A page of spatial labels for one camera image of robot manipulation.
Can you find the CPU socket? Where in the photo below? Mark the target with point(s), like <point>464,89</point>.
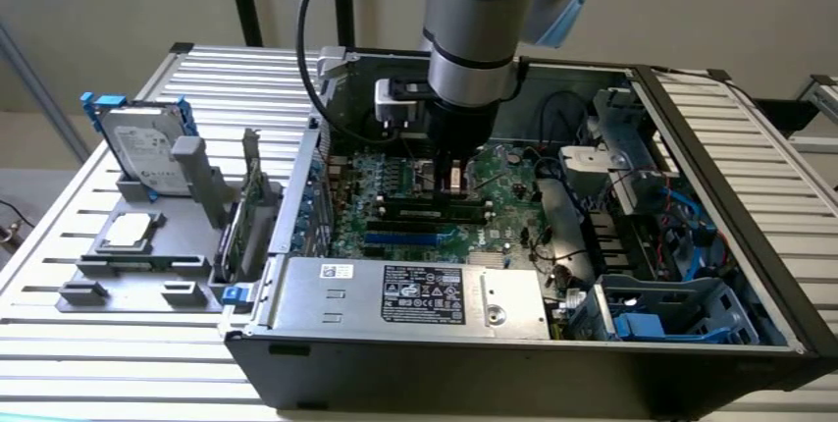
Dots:
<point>426,174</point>

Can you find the hard drive in blue bracket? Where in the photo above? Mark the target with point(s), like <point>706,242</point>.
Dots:
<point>104,100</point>

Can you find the aluminium slat side table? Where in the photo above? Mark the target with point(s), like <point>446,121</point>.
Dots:
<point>818,113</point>

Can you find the silver power supply unit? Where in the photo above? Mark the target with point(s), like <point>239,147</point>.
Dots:
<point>353,294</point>

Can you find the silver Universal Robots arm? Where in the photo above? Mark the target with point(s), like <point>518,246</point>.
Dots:
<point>467,15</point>

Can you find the black box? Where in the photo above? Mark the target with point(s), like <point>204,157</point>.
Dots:
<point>782,114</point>

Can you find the black expansion slot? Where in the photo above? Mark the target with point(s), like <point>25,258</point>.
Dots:
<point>405,226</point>

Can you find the green graphics card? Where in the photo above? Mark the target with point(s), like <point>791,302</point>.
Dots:
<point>252,206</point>

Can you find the blue expansion slot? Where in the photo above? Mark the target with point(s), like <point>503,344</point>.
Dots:
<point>408,238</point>

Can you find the silver hard disk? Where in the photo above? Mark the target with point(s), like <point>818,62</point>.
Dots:
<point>147,152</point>

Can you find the black RAM module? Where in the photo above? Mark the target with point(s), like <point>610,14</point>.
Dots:
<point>401,202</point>

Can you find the grey metal drive cage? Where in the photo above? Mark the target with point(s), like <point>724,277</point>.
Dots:
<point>622,147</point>

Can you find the blue case latch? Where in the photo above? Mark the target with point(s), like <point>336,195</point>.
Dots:
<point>236,294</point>

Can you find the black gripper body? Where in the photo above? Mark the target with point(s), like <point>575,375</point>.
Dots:
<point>462,125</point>

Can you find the silver CPU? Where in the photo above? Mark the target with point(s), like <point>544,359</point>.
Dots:
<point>131,229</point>

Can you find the black fan shroud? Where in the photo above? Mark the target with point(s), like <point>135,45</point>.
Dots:
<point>622,245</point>

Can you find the black open PC case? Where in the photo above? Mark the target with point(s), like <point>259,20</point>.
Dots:
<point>458,373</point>

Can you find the green motherboard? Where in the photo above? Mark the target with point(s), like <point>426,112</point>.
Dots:
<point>392,181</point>

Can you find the blue plastic disk bay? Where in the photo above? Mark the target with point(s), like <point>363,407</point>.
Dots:
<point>694,314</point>

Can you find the grey parts rack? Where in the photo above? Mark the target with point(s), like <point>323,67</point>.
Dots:
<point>189,226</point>

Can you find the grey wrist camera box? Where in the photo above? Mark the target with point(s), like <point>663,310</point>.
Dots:
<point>399,100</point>

